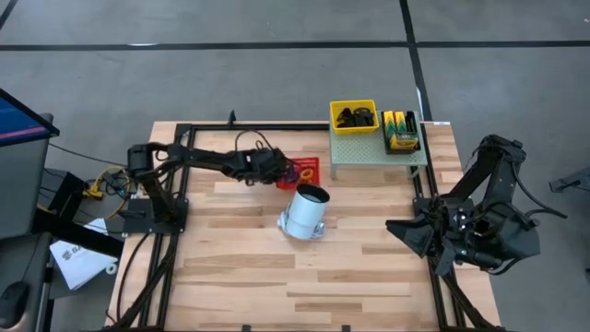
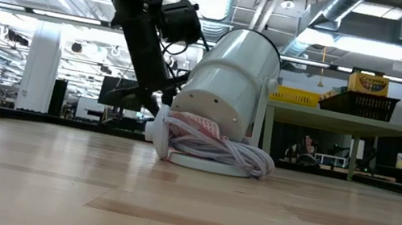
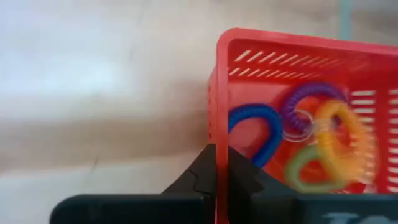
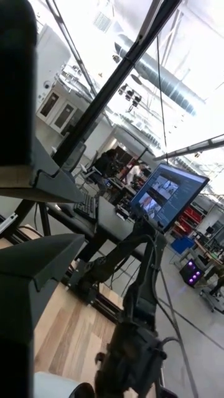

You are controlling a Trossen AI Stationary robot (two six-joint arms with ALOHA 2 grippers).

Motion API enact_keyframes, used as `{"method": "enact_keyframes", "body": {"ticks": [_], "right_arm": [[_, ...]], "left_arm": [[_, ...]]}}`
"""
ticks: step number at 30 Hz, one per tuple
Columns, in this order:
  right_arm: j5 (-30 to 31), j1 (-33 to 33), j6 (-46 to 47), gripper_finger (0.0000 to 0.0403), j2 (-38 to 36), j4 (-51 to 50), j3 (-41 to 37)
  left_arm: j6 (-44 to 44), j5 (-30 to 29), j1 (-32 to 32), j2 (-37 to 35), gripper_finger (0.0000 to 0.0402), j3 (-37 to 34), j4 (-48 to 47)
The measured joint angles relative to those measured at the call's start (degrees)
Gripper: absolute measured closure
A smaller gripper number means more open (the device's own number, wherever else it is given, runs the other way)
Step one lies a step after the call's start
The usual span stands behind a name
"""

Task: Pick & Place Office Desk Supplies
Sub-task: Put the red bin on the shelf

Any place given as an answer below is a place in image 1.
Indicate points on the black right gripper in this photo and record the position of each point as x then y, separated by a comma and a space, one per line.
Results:
454, 230

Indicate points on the yellow crayon box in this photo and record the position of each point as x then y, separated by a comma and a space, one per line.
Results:
403, 141

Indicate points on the white printed paper sheet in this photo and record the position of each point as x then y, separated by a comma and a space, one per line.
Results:
78, 265

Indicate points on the white cylindrical cup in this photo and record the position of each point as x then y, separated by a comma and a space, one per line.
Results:
304, 214

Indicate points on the black desk beam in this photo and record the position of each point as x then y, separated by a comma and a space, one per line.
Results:
78, 233

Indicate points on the black mesh basket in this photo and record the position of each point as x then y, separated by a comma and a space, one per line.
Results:
417, 138

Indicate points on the black aluminium table frame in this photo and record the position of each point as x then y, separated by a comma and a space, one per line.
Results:
286, 126

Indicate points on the computer monitor blue screen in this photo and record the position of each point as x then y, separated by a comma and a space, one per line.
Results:
18, 122

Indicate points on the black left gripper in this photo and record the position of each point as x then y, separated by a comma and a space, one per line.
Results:
258, 166

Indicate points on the red mesh basket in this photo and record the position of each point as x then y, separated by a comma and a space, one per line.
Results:
313, 162

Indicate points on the pale green perforated metal shelf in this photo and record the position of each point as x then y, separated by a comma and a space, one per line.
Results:
364, 150

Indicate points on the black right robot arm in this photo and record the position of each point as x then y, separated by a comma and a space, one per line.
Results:
493, 175

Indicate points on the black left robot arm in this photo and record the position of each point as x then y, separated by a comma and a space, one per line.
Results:
184, 157

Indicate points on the yellow plastic bin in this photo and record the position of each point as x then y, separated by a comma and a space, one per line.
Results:
336, 129

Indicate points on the yellow coil wristband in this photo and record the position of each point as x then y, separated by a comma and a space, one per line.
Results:
302, 176

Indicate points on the white table label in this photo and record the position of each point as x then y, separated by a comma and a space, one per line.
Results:
441, 123

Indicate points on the white tape roll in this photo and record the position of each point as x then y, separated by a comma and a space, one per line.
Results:
107, 269

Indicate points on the black computer mouse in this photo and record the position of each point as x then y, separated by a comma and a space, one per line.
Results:
14, 302

